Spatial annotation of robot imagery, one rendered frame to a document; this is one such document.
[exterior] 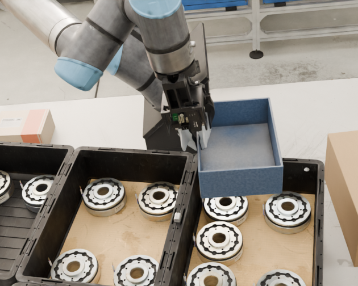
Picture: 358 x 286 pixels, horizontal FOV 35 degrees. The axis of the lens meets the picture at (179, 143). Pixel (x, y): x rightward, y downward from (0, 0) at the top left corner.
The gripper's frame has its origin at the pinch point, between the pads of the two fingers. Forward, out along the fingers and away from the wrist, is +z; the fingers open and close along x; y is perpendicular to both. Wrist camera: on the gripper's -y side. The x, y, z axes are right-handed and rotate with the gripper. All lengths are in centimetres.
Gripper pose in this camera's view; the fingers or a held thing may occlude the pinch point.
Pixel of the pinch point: (198, 141)
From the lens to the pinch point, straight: 110.1
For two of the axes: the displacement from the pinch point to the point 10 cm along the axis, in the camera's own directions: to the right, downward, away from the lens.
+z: 2.3, 7.3, 6.5
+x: 9.7, -1.4, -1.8
